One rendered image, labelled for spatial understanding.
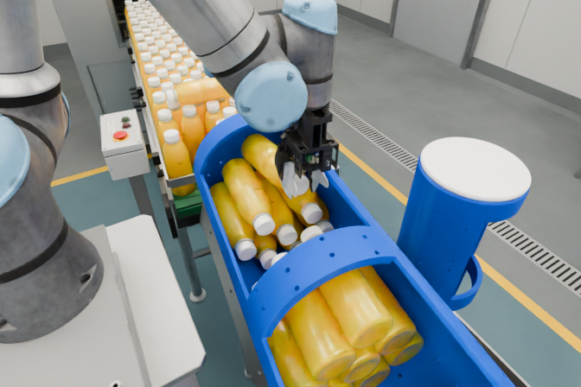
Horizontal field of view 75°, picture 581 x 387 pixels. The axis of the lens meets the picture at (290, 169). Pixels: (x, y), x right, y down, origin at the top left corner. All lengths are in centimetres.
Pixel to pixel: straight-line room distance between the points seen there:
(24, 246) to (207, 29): 29
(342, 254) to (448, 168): 60
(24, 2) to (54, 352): 39
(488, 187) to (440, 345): 49
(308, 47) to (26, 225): 39
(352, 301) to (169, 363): 25
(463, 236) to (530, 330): 114
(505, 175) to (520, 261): 136
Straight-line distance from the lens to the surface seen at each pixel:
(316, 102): 57
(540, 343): 217
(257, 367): 85
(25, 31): 53
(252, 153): 82
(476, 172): 110
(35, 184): 48
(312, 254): 55
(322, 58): 55
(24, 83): 54
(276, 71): 37
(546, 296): 235
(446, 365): 70
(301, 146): 61
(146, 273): 66
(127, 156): 108
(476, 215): 105
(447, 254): 116
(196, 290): 196
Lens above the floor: 165
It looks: 38 degrees down
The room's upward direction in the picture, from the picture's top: straight up
